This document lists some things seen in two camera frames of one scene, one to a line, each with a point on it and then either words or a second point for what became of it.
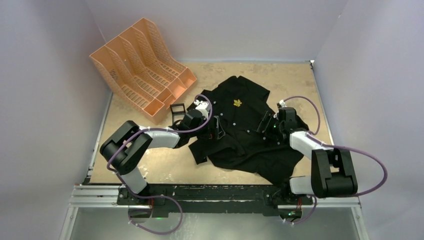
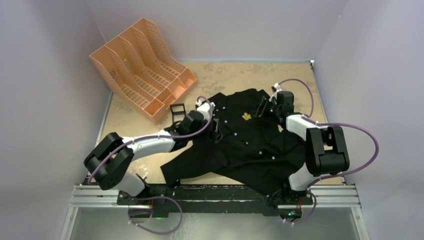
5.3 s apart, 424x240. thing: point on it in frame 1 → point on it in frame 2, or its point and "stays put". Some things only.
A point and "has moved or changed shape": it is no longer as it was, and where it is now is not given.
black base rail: [178, 198] stays put
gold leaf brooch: [237, 103] → [246, 116]
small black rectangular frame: [173, 112] stays put
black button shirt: [248, 143] has moved or changed shape
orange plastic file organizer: [138, 66] stays put
